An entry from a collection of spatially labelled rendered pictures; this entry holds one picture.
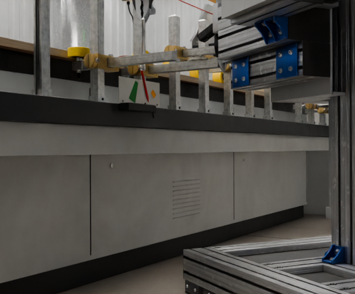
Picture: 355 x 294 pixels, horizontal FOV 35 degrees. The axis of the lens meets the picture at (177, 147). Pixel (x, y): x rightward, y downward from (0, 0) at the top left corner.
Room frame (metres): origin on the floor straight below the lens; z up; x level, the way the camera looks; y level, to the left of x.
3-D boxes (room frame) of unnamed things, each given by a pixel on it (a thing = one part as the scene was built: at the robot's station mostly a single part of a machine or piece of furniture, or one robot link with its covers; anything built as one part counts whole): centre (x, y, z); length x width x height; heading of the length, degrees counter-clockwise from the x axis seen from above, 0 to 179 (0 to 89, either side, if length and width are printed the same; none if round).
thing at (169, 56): (1.93, 0.19, 0.84); 0.43 x 0.03 x 0.04; 58
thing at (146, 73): (2.17, 0.13, 0.85); 0.13 x 0.06 x 0.05; 148
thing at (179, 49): (2.38, 0.00, 0.95); 0.13 x 0.06 x 0.05; 148
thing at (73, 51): (2.03, 0.36, 0.85); 0.08 x 0.08 x 0.11
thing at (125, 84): (2.11, 0.14, 0.75); 0.26 x 0.01 x 0.10; 148
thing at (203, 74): (2.57, -0.12, 0.89); 0.03 x 0.03 x 0.48; 58
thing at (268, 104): (3.20, -0.52, 0.88); 0.03 x 0.03 x 0.48; 58
